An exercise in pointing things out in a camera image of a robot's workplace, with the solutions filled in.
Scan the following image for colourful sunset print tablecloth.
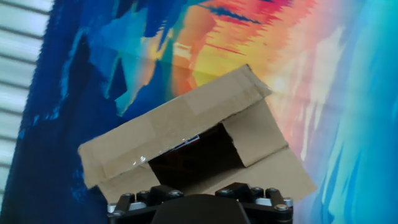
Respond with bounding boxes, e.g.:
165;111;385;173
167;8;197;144
0;0;398;224

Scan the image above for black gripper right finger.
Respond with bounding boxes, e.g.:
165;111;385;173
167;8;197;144
214;182;294;224

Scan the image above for brown cardboard box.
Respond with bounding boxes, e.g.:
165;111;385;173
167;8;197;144
77;63;318;205

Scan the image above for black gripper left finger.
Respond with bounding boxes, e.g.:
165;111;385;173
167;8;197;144
107;184;185;224

